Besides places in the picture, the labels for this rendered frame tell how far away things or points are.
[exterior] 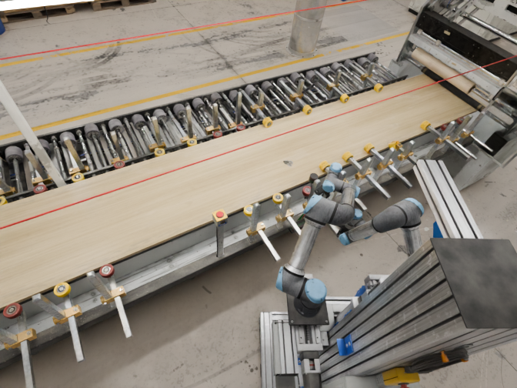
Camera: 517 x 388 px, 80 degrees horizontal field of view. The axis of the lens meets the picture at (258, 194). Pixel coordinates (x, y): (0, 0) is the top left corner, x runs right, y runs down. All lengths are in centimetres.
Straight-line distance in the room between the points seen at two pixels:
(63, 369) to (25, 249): 105
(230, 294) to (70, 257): 135
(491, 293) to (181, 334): 231
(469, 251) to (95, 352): 264
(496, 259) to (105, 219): 210
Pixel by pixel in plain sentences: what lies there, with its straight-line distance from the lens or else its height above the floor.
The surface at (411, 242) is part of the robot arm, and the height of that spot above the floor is 140.
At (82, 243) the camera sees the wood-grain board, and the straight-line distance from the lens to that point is 230.
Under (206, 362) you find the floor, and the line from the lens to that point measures 280.
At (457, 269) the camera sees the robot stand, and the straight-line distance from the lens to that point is 101.
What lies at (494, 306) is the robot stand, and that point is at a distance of 102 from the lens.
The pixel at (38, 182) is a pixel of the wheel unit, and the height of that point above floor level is 86.
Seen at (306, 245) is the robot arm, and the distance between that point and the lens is 161.
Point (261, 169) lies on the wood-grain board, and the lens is 252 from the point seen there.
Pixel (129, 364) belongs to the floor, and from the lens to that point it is 289.
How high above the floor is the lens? 276
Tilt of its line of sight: 52 degrees down
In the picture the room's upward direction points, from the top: 9 degrees clockwise
